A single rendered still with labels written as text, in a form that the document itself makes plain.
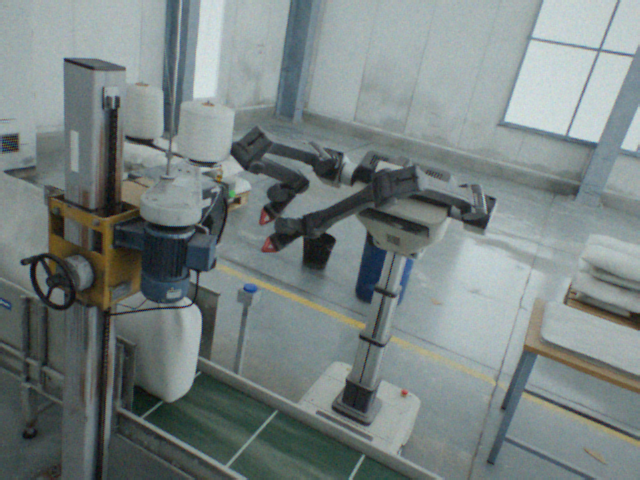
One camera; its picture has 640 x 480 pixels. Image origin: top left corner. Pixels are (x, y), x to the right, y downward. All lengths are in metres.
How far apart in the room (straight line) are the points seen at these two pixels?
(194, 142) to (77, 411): 1.06
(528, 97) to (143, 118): 8.23
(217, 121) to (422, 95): 8.39
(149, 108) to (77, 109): 0.25
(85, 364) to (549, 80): 8.51
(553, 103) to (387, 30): 3.04
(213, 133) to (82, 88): 0.36
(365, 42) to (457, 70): 1.73
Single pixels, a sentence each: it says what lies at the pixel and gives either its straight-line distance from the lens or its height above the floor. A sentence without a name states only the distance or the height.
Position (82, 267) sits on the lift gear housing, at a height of 1.17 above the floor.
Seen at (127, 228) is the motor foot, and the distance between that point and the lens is 1.75.
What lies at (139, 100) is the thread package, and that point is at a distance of 1.83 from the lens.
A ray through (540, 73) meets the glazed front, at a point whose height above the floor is 1.74.
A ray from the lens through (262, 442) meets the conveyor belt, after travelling 2.35.
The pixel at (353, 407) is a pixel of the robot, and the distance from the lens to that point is 2.73.
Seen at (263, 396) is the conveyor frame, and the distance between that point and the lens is 2.54.
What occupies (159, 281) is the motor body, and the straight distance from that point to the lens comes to 1.73.
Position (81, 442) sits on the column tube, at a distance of 2.25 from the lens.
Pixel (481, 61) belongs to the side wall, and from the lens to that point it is 9.70.
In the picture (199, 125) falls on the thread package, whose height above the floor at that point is 1.64.
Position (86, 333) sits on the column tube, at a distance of 1.95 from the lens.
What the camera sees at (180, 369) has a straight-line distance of 2.36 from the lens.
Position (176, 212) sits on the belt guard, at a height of 1.41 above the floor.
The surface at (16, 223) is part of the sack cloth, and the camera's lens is 2.80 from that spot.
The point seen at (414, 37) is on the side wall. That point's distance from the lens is 9.97.
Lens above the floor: 2.01
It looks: 23 degrees down
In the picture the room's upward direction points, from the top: 11 degrees clockwise
